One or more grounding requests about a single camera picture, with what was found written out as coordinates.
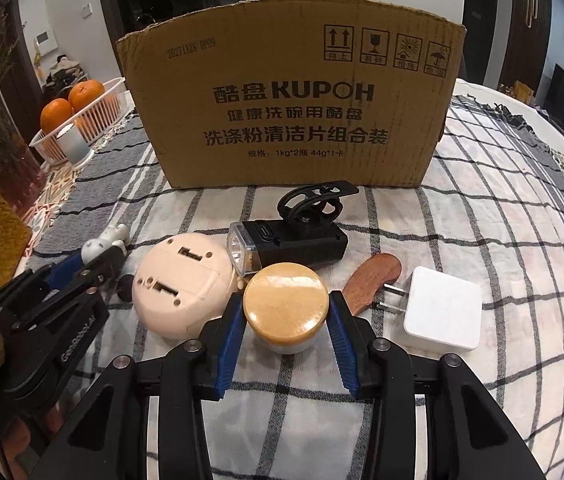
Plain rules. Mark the white power adapter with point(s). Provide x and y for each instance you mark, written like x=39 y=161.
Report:
x=442 y=310

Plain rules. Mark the orange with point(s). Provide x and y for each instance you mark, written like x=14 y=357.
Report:
x=55 y=116
x=86 y=95

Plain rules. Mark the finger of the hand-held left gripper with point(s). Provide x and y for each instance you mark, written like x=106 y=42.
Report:
x=104 y=267
x=66 y=271

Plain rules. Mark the white candle cup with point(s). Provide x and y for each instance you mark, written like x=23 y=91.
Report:
x=75 y=144

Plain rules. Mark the pile of plush items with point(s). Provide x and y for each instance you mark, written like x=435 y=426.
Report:
x=64 y=75

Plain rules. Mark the brown cardboard box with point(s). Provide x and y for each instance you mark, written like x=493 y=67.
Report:
x=287 y=110

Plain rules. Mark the dark wooden cabinet door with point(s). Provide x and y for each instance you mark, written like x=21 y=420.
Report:
x=524 y=30

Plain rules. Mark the orange tile patterned mat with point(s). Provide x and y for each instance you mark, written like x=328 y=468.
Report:
x=49 y=195

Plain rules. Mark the jar with yellow lid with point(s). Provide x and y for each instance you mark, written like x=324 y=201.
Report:
x=287 y=305

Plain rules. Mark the white plastic fruit basket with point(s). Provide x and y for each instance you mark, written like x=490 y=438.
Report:
x=96 y=127

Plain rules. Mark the yellow woven box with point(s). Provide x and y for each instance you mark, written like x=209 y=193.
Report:
x=1 y=235

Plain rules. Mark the black bike light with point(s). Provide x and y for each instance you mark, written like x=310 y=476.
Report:
x=302 y=247

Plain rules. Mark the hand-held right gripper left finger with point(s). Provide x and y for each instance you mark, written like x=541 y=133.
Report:
x=229 y=340

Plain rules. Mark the white intercom panel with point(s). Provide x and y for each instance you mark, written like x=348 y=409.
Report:
x=45 y=42

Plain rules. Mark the plaid fringed cloth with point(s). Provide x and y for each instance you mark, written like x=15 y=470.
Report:
x=462 y=220

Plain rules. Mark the small dark brown object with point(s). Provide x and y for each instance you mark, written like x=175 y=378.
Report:
x=124 y=288

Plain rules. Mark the yellow paper bags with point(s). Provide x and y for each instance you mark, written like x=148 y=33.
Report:
x=523 y=92

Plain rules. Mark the round beige plastic device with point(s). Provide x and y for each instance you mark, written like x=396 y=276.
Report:
x=176 y=285

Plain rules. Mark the glass vase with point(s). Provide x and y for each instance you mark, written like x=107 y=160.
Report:
x=11 y=170

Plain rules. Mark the reddish wooden curved board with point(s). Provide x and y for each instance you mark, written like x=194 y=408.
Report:
x=372 y=275

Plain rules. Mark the white rabbit figurine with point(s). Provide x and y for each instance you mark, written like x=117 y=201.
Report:
x=95 y=247

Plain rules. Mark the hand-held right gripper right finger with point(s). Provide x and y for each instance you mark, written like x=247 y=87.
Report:
x=344 y=345

